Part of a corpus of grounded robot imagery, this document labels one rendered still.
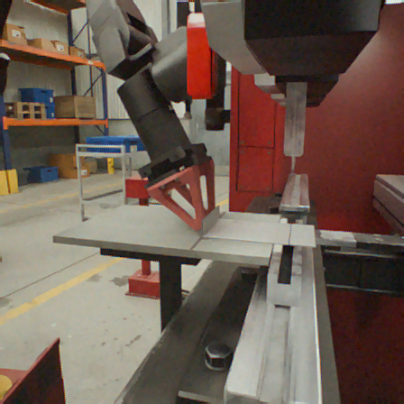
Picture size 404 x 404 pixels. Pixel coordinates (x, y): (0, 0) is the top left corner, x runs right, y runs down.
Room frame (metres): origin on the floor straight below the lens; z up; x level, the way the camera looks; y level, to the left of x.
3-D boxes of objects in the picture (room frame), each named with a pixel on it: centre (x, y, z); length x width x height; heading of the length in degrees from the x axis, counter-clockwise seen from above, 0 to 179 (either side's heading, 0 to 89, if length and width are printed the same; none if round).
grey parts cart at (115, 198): (3.89, 0.81, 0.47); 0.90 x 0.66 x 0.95; 155
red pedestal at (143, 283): (2.28, 0.37, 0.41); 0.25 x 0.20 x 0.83; 74
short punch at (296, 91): (0.42, -0.11, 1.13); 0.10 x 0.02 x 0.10; 164
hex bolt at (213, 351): (0.30, -0.02, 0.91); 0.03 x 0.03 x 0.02
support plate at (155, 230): (0.46, 0.03, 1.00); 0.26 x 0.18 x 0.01; 74
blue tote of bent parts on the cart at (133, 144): (3.74, 0.89, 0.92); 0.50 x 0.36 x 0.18; 65
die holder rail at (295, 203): (0.95, -0.26, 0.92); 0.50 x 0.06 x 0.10; 164
